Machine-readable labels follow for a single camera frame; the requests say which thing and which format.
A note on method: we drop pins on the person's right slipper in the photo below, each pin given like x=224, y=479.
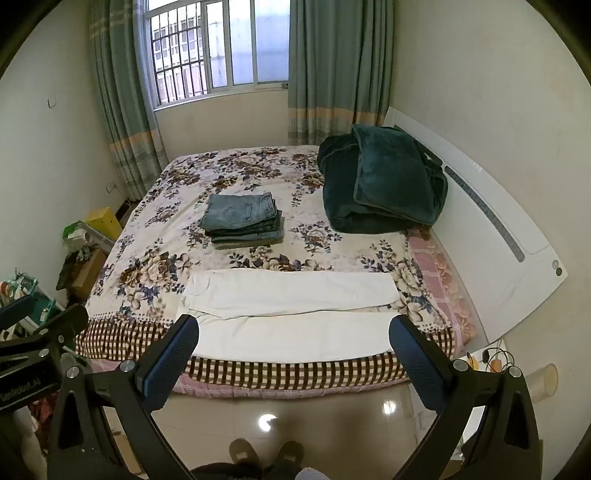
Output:
x=288, y=454

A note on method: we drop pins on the teal cluttered rack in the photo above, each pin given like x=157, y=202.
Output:
x=32, y=300

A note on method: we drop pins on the white headboard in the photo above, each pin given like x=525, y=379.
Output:
x=489, y=240

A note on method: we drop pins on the person's slipper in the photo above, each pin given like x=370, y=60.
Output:
x=243, y=451
x=288, y=454

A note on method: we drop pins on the white wall switch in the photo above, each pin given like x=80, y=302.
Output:
x=52, y=103

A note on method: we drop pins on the cardboard box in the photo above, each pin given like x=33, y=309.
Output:
x=87, y=274

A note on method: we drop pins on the green plastic bag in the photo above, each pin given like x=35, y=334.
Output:
x=76, y=233

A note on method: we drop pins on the person's left slipper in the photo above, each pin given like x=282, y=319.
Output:
x=243, y=451

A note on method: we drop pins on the green striped curtain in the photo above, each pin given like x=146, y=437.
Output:
x=334, y=69
x=122, y=101

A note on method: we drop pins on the bed with floral sheet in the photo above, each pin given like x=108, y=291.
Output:
x=184, y=221

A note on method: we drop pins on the white bedside table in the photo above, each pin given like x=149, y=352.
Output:
x=480, y=415

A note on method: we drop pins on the folded dark jeans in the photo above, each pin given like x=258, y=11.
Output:
x=258, y=233

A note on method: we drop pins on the white pants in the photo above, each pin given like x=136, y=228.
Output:
x=295, y=307

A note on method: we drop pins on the dark green plush blanket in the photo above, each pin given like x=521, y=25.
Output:
x=344, y=198

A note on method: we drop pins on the dark green plush pillow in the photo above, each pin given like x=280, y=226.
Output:
x=392, y=170

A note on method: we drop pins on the barred window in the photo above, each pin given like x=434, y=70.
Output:
x=217, y=46

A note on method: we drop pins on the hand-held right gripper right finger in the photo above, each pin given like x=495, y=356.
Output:
x=414, y=361

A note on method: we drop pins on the yellow box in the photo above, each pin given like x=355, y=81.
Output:
x=105, y=222

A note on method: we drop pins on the clear plastic jar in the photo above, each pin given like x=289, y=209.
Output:
x=541, y=382

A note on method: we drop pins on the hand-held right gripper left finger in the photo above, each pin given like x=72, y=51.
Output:
x=167, y=365

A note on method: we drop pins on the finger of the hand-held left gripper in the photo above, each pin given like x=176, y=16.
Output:
x=55, y=330
x=16, y=308

